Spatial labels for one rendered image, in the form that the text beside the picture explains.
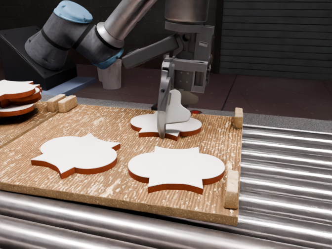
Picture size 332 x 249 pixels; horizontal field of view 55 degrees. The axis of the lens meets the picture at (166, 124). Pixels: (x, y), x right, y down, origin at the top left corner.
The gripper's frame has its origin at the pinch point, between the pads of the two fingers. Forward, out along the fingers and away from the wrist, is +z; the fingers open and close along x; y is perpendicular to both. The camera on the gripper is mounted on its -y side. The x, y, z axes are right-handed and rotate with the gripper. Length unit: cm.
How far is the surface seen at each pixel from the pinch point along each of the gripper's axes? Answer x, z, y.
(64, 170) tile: -22.1, 0.2, -9.9
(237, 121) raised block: 2.4, -2.1, 14.0
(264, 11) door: 461, -6, 38
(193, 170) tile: -17.9, -1.1, 8.3
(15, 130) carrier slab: -8.5, 2.7, -28.7
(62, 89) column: 42, 11, -48
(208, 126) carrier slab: 2.3, 0.0, 8.3
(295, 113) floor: 290, 88, 81
